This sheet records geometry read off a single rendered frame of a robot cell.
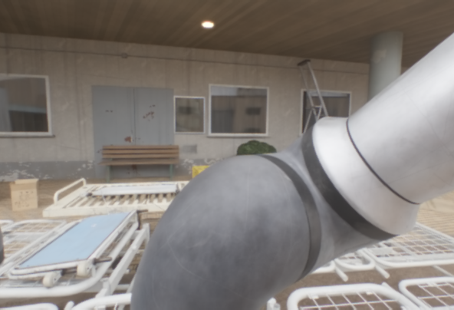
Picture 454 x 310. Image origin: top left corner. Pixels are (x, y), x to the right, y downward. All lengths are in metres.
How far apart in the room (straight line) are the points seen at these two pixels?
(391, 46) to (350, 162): 6.32
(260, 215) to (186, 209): 0.05
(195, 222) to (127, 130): 6.36
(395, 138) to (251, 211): 0.10
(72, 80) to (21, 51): 1.16
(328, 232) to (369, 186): 0.05
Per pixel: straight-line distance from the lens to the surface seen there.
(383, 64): 6.39
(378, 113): 0.20
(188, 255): 0.17
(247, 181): 0.17
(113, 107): 6.58
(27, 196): 4.76
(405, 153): 0.19
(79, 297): 2.30
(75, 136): 6.83
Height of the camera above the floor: 1.22
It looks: 6 degrees down
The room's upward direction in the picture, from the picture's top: 1 degrees clockwise
